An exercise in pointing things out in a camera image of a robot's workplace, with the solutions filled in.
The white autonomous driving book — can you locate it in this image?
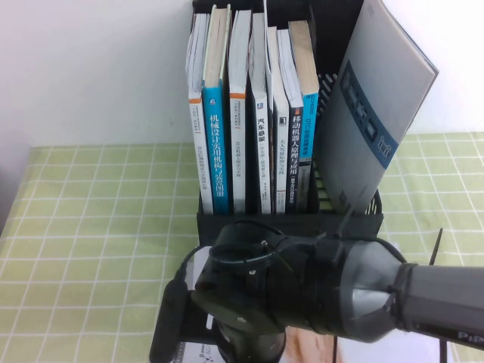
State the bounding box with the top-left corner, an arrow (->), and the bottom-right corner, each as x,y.
265,25 -> 292,215

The grey brochure blue band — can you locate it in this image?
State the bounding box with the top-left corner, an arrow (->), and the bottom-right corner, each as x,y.
315,0 -> 440,215

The black zip tie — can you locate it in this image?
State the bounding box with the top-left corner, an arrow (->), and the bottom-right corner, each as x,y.
337,203 -> 357,243
429,228 -> 444,265

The green checkered tablecloth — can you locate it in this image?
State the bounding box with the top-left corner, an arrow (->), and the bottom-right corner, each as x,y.
0,132 -> 484,363

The white book orange band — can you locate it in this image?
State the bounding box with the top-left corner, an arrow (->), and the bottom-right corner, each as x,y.
228,9 -> 253,215
184,13 -> 214,213

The blue mechanical design book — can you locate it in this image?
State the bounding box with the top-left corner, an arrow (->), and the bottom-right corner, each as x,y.
201,4 -> 233,216

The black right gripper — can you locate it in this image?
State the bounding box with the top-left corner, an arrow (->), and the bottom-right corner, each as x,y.
190,290 -> 289,363

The white car suspension book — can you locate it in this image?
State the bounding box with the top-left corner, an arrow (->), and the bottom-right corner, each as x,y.
247,12 -> 274,215

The AgileX brochure desert cover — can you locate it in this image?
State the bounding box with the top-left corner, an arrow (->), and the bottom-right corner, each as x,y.
180,241 -> 447,363

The blue DTC book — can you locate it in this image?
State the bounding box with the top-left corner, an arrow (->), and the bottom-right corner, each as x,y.
287,20 -> 321,212

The black plastic book holder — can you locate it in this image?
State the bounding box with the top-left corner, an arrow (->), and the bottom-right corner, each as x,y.
191,0 -> 385,255

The black mobile robot book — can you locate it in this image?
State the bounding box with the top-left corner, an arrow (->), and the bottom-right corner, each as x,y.
276,28 -> 308,213

